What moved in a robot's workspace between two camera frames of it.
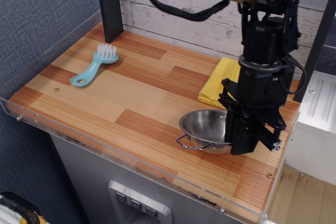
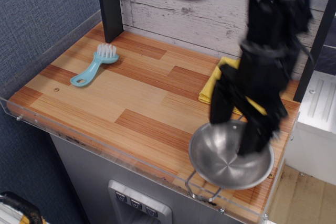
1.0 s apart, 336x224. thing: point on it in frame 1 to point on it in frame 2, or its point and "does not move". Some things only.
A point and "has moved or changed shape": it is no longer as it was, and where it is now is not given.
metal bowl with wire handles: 206,129 has moved or changed shape
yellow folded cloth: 226,68 does not move
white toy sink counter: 312,147 does not move
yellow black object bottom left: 30,214 does not move
